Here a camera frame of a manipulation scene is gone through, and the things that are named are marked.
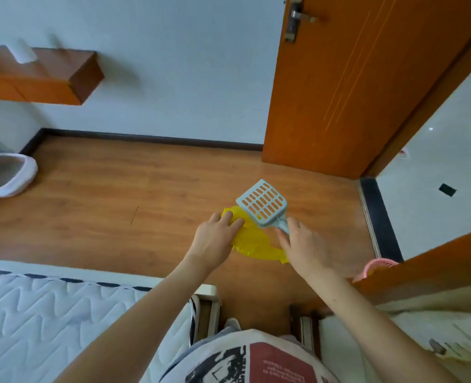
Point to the person's left hand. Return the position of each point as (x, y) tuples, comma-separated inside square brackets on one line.
[(211, 243)]

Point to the person's right hand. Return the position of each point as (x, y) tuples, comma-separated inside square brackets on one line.
[(305, 251)]

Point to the yellow plastic bag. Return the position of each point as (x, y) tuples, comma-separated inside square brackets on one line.
[(255, 245)]

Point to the white bed frame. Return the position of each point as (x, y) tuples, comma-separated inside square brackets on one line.
[(209, 293)]

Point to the person's blue jeans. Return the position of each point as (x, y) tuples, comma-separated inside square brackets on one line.
[(230, 325)]

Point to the brown wooden wall shelf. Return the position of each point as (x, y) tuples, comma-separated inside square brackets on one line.
[(40, 79)]

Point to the brown wooden door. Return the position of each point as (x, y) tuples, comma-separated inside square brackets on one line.
[(359, 95)]

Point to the white wooden wardrobe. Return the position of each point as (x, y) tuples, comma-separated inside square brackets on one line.
[(439, 267)]

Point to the light blue litter scoop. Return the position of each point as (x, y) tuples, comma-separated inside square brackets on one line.
[(243, 200)]

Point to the white oval litter box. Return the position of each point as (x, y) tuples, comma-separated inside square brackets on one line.
[(26, 175)]

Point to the black door threshold strip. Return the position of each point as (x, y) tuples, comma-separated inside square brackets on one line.
[(381, 223)]

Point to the pink plastic waste basket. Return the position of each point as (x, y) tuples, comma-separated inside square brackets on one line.
[(373, 266)]

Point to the person's left forearm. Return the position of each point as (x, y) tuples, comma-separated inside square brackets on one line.
[(139, 327)]

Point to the white quilted mattress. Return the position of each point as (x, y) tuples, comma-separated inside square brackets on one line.
[(60, 315)]

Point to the person's right forearm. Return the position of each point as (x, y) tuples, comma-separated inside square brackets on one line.
[(379, 335)]

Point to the brown wooden door frame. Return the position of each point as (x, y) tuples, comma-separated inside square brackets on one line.
[(431, 107)]

